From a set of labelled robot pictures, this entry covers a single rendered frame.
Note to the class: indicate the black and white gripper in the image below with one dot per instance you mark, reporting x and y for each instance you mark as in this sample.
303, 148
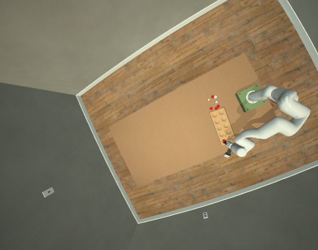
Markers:
228, 143

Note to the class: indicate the tan tray with round pockets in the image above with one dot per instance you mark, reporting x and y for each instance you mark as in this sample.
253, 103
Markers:
222, 125

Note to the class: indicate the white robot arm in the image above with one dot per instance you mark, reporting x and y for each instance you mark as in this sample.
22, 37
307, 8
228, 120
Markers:
287, 102

